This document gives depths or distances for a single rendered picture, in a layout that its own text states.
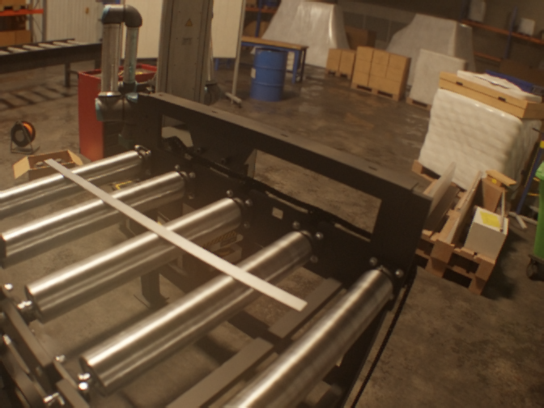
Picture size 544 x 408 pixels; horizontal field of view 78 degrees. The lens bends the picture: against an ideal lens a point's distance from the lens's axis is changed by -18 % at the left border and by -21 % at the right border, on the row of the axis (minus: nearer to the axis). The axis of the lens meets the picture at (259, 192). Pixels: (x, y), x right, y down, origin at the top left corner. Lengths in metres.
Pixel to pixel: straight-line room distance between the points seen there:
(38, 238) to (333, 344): 0.92
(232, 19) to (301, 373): 5.76
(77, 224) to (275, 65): 5.74
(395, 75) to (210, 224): 8.36
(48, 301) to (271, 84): 6.12
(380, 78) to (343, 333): 8.76
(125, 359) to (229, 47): 5.73
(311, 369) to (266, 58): 6.17
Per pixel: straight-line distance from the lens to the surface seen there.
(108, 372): 0.87
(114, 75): 2.53
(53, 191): 1.62
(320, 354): 0.92
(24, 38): 10.31
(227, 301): 1.03
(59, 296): 1.07
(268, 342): 1.10
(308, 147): 1.28
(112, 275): 1.13
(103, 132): 3.46
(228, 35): 6.26
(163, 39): 2.39
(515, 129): 4.25
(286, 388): 0.85
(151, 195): 1.52
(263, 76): 6.82
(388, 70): 9.48
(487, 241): 2.90
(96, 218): 1.40
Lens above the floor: 1.58
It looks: 26 degrees down
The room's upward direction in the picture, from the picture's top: 7 degrees clockwise
